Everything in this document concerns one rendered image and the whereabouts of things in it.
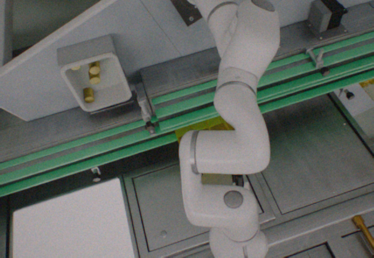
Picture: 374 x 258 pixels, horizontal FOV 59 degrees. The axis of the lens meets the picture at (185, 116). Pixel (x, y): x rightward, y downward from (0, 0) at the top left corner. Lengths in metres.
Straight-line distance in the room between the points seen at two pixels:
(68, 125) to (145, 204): 0.40
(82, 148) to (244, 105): 0.73
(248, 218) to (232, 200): 0.04
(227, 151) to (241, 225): 0.15
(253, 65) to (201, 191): 0.27
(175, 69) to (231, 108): 0.58
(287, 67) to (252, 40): 0.55
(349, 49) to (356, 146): 0.37
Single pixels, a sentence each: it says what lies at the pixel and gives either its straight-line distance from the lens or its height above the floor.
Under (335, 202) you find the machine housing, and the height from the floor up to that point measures 1.33.
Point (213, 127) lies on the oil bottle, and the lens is 1.15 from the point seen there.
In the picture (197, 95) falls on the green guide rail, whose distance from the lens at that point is 1.11.
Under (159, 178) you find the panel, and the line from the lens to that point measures 1.25.
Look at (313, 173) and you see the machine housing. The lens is 1.32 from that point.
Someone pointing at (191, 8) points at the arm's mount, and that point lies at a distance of 1.06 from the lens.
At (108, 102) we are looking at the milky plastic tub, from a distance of 1.17.
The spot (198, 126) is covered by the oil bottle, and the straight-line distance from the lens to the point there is 1.16.
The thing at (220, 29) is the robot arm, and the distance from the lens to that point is 0.84.
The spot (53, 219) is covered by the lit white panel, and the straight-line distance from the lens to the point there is 1.32.
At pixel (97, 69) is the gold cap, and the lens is 1.08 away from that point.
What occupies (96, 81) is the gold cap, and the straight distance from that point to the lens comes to 1.12.
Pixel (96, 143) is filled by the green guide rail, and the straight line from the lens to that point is 1.19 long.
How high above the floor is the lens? 1.60
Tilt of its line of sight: 35 degrees down
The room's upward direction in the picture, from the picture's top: 159 degrees clockwise
